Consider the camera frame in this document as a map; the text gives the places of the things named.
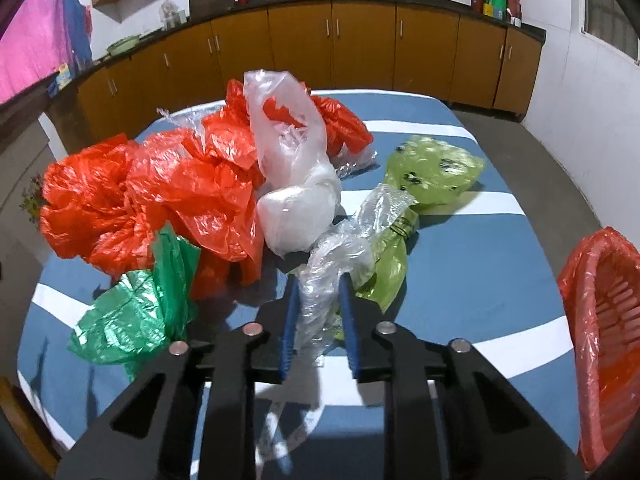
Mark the wooden lower kitchen cabinets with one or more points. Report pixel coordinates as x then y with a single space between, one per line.
365 45

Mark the pink hanging cloth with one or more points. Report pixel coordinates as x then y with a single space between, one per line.
30 40

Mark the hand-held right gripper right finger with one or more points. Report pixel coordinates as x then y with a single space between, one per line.
351 332

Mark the blue hanging cloth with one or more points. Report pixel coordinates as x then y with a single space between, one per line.
77 20

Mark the thin transparent plastic bag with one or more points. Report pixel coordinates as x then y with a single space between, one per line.
185 120

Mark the clear crinkled plastic bag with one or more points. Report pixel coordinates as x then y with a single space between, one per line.
325 270

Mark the small red plastic bag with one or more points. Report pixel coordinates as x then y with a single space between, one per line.
340 120

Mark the green box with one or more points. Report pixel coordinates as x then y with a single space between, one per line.
495 6

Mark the colourful small packet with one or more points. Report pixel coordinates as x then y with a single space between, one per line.
62 77

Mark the green pot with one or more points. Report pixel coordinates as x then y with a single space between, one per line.
124 46

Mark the large red plastic bag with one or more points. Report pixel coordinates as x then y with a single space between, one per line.
85 195

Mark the red plastic basket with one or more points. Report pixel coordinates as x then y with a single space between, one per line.
610 320

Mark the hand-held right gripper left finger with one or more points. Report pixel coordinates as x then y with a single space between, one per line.
289 332

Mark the blue white striped tablecloth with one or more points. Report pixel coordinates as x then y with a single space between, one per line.
475 270

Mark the white plastic bag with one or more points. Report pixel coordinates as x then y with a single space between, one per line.
295 210

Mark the lime green printed plastic bag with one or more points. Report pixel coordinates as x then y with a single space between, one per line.
432 170

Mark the window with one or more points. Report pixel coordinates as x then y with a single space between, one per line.
612 15

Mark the glass jar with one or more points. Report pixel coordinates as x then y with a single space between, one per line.
172 16

